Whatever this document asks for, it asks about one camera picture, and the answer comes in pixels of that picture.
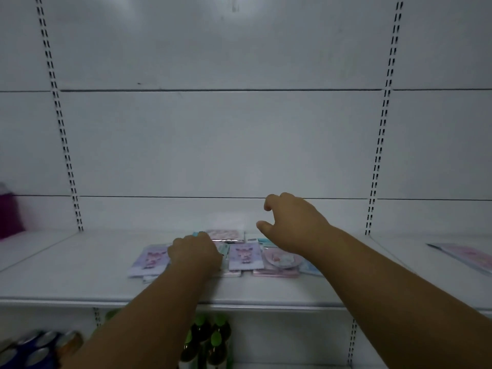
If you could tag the person's left hand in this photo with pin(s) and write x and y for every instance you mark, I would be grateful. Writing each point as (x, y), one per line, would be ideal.
(196, 255)

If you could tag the person's right hand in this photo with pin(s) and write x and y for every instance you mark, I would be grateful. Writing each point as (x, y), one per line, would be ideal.
(300, 230)

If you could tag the pink heart bear packet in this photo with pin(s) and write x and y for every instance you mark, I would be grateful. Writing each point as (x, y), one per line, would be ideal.
(282, 259)

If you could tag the purple cartoon packets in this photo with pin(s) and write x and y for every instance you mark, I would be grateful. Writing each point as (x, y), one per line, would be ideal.
(246, 257)

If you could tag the stack of teal pink packets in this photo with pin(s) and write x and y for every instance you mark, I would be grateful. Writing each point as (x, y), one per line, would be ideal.
(469, 255)

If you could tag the person's right forearm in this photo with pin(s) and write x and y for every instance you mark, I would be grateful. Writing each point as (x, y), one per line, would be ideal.
(403, 303)

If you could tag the person's left forearm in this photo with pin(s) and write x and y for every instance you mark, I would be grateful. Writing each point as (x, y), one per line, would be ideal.
(146, 322)

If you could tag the group of green-capped tea bottles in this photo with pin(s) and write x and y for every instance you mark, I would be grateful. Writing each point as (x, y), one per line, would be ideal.
(217, 342)

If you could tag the group of soda cans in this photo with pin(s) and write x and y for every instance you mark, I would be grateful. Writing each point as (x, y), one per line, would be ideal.
(38, 349)

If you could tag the group of magenta liquid bottles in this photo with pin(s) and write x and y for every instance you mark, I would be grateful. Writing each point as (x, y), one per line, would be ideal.
(9, 215)

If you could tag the white slotted upright rail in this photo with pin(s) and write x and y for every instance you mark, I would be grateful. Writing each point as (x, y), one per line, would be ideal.
(384, 111)
(57, 99)

